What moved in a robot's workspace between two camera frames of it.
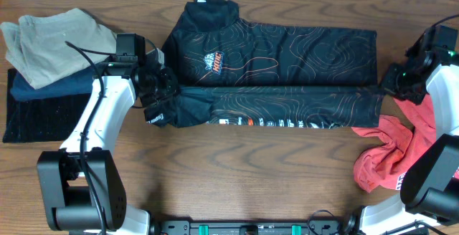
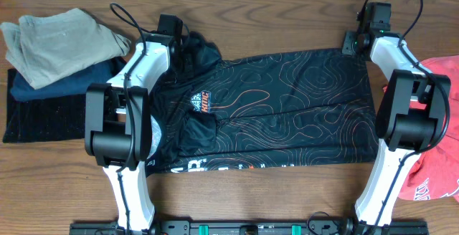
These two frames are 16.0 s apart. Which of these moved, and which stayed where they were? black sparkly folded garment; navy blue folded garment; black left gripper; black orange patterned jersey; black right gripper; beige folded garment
Moved: black orange patterned jersey; black left gripper; black right gripper
Stayed: black sparkly folded garment; beige folded garment; navy blue folded garment
